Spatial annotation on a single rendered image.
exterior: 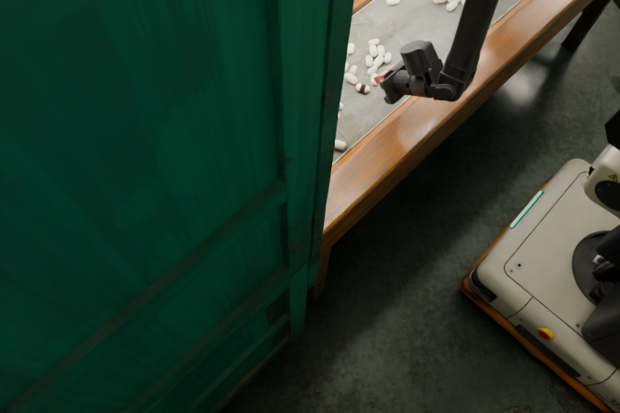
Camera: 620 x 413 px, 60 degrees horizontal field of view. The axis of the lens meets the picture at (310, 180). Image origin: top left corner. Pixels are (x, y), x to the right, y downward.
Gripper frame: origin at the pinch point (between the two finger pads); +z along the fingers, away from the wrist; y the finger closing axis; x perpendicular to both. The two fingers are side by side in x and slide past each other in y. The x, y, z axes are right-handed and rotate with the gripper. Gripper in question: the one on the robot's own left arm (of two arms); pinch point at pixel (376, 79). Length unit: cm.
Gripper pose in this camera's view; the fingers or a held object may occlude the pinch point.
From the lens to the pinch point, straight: 139.0
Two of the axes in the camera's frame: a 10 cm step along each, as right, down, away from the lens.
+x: 4.4, 7.6, 4.9
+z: -5.4, -2.1, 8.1
